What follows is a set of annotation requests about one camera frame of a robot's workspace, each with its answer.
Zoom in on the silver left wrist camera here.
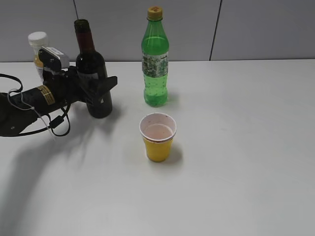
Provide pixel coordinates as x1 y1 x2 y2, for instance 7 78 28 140
38 46 70 71

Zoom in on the yellow paper cup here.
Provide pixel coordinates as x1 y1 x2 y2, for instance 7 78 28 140
139 113 177 162

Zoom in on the orange juice bottle white cap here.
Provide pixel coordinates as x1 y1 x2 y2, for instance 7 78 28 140
28 31 49 82

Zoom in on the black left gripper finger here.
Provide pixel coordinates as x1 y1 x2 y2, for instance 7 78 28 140
80 76 118 106

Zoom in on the green soda bottle yellow cap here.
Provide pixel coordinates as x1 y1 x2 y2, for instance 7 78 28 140
141 6 169 107

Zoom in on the dark red wine bottle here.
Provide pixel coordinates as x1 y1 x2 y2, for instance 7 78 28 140
74 19 112 118

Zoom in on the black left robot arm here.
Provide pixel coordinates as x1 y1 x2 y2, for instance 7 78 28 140
0 47 118 137

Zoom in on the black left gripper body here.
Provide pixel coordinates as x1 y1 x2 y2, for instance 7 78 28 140
38 50 89 111

